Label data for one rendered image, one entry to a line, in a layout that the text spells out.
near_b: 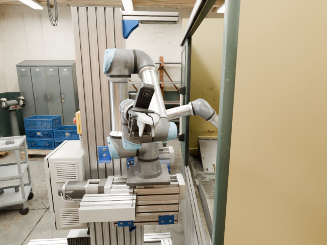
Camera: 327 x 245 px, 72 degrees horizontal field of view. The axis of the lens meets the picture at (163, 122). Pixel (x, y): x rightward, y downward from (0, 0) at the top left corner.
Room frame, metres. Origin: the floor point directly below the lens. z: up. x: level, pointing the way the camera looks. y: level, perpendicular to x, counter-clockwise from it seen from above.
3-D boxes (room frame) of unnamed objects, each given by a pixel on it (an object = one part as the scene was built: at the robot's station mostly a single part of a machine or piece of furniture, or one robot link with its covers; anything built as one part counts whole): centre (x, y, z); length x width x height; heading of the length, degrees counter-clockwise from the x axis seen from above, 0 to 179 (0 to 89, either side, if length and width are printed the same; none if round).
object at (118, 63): (1.09, 0.21, 1.54); 0.15 x 0.12 x 0.55; 109
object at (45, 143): (4.52, 2.21, 0.39); 1.20 x 0.80 x 0.79; 87
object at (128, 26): (1.38, 0.19, 1.94); 0.09 x 0.09 x 0.09; 4
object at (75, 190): (1.11, 0.42, 1.07); 0.28 x 0.13 x 0.09; 94
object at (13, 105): (5.09, 3.50, 0.57); 0.47 x 0.37 x 1.14; 154
